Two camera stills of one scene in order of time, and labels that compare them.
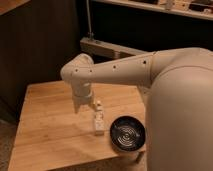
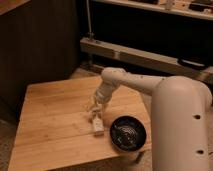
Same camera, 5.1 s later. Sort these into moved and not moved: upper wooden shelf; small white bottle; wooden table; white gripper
Moved: white gripper
Not moved: small white bottle; upper wooden shelf; wooden table
